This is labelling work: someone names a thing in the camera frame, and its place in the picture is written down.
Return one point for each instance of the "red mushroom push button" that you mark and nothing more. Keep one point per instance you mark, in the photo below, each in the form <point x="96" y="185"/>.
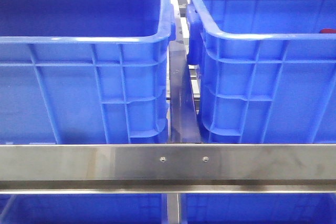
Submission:
<point x="328" y="31"/>

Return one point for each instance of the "steel shelf centre divider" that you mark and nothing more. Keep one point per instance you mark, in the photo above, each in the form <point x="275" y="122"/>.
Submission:
<point x="184" y="126"/>

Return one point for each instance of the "left blue plastic crate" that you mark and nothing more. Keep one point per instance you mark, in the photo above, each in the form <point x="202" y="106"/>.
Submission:
<point x="84" y="71"/>

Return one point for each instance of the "blue plastic crate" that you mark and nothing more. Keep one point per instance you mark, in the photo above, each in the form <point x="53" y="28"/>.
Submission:
<point x="266" y="73"/>
<point x="84" y="71"/>

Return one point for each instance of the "right blue plastic crate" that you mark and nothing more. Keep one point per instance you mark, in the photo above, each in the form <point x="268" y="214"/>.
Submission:
<point x="266" y="73"/>

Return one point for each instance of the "lower right blue crate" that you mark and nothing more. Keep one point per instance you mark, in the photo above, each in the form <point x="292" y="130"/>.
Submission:
<point x="258" y="208"/>

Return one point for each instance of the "lower left blue crate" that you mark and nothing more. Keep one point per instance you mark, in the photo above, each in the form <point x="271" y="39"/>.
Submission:
<point x="86" y="208"/>

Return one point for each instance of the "left rail screw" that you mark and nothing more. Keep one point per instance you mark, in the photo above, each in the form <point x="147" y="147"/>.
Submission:
<point x="162" y="159"/>

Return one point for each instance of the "steel shelf front rail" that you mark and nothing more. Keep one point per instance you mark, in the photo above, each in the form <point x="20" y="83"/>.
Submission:
<point x="102" y="169"/>

